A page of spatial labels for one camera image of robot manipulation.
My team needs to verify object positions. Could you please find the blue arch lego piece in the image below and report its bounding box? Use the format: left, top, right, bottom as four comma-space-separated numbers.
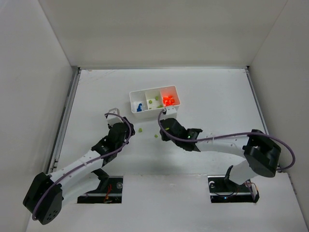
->
137, 103, 143, 112

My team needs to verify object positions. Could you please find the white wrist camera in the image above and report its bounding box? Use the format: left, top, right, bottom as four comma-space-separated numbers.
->
162, 106, 177, 119
105, 108, 122, 127

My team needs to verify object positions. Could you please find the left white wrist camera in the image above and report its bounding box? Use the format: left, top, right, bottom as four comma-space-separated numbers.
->
105, 108, 122, 127

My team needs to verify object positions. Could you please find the large orange round lego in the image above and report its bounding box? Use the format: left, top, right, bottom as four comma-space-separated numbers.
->
162, 95, 176, 107

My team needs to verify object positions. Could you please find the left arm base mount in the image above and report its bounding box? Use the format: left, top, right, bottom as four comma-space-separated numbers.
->
77, 169, 124, 204

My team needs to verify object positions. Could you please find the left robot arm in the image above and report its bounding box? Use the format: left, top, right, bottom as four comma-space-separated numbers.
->
23, 113, 135, 225

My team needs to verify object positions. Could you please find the white three-compartment container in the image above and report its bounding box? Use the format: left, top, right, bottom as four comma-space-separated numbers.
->
129, 86, 181, 119

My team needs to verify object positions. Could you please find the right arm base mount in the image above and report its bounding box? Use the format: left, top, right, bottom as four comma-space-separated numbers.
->
208, 166, 260, 203

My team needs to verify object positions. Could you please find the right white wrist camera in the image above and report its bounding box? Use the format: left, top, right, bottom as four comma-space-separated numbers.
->
162, 106, 177, 119

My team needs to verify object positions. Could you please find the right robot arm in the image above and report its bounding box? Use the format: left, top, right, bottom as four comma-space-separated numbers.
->
158, 118, 281, 185

